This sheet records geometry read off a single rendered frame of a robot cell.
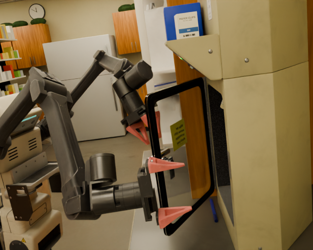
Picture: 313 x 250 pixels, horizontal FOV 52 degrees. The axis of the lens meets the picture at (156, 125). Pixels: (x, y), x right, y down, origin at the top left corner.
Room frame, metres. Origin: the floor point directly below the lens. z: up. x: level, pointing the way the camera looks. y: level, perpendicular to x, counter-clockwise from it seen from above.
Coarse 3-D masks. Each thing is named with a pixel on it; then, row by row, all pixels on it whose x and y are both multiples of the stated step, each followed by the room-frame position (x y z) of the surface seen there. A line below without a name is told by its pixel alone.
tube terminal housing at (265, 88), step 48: (240, 0) 0.72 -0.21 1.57; (288, 0) 0.78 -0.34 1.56; (240, 48) 0.72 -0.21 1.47; (288, 48) 0.77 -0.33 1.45; (240, 96) 0.72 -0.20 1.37; (288, 96) 0.76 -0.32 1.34; (240, 144) 0.72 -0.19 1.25; (288, 144) 0.76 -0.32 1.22; (240, 192) 0.72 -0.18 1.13; (288, 192) 0.75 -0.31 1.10; (240, 240) 0.72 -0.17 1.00; (288, 240) 0.74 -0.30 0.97
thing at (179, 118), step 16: (176, 96) 0.89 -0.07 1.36; (192, 96) 0.96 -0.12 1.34; (160, 112) 0.82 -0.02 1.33; (176, 112) 0.88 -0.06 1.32; (192, 112) 0.95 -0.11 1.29; (160, 128) 0.82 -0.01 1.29; (176, 128) 0.88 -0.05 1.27; (192, 128) 0.95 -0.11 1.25; (160, 144) 0.81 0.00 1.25; (176, 144) 0.87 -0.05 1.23; (192, 144) 0.94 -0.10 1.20; (176, 160) 0.86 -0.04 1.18; (192, 160) 0.93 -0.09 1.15; (208, 160) 1.01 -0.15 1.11; (176, 176) 0.85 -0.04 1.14; (192, 176) 0.92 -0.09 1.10; (208, 176) 1.00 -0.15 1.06; (176, 192) 0.84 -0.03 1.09; (192, 192) 0.91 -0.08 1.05
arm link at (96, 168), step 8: (88, 160) 0.70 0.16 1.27; (96, 160) 0.67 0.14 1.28; (104, 160) 0.67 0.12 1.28; (112, 160) 0.68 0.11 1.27; (88, 168) 0.69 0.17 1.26; (96, 168) 0.66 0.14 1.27; (104, 168) 0.66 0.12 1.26; (112, 168) 0.67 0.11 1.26; (88, 176) 0.68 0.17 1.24; (96, 176) 0.65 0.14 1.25; (104, 176) 0.65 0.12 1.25; (112, 176) 0.66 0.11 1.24; (88, 184) 0.67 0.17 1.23; (88, 192) 0.66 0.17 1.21; (72, 200) 0.65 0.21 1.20; (80, 200) 0.64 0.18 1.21; (88, 200) 0.65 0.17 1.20; (72, 208) 0.64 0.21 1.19; (80, 208) 0.63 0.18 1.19; (88, 208) 0.64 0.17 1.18
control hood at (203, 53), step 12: (204, 36) 0.72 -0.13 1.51; (216, 36) 0.72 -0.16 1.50; (168, 48) 0.97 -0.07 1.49; (180, 48) 0.72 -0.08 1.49; (192, 48) 0.72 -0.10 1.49; (204, 48) 0.72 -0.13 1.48; (216, 48) 0.72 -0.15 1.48; (192, 60) 0.72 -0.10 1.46; (204, 60) 0.72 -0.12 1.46; (216, 60) 0.72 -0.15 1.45; (204, 72) 0.72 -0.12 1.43; (216, 72) 0.72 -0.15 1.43
